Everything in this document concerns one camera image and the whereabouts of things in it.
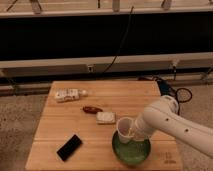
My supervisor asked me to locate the black rectangular block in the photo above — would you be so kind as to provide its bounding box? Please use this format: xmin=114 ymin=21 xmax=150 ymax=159
xmin=57 ymin=134 xmax=82 ymax=161

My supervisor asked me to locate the black looped floor cable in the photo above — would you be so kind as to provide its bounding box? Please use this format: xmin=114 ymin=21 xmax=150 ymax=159
xmin=138 ymin=75 xmax=193 ymax=116

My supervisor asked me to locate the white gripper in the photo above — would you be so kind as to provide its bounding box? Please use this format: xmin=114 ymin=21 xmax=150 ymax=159
xmin=131 ymin=115 xmax=155 ymax=141

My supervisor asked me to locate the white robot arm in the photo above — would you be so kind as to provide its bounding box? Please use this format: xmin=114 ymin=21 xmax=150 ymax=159
xmin=132 ymin=95 xmax=213 ymax=159

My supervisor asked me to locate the black hanging cable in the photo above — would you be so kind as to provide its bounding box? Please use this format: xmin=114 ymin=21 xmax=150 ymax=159
xmin=99 ymin=5 xmax=135 ymax=75

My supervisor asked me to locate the white plastic bottle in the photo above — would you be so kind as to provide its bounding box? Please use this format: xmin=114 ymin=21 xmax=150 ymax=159
xmin=54 ymin=89 xmax=88 ymax=102

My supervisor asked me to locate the white sponge block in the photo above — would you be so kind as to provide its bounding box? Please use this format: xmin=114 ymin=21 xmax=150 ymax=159
xmin=96 ymin=112 xmax=116 ymax=124

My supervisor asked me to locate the green ceramic bowl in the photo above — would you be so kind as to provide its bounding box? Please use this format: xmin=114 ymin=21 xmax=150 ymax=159
xmin=112 ymin=132 xmax=151 ymax=166

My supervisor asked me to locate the white ceramic cup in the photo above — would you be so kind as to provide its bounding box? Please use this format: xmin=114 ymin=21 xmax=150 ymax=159
xmin=116 ymin=117 xmax=134 ymax=143

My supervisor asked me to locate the wooden table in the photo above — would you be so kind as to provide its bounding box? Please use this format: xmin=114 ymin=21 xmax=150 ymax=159
xmin=25 ymin=81 xmax=182 ymax=171

